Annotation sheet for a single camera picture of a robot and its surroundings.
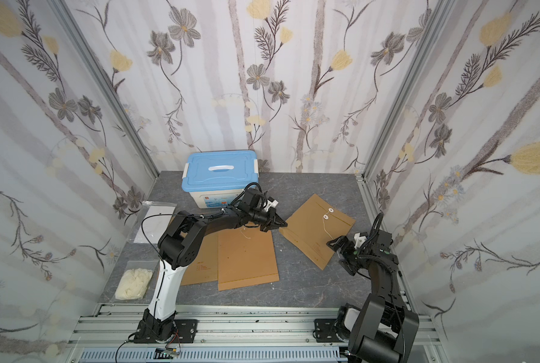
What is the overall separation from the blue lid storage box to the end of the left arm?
0.14 metres

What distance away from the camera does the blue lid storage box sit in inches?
37.3

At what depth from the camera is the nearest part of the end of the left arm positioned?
2.86 ft

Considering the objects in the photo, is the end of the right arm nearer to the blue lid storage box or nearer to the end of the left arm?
the end of the left arm
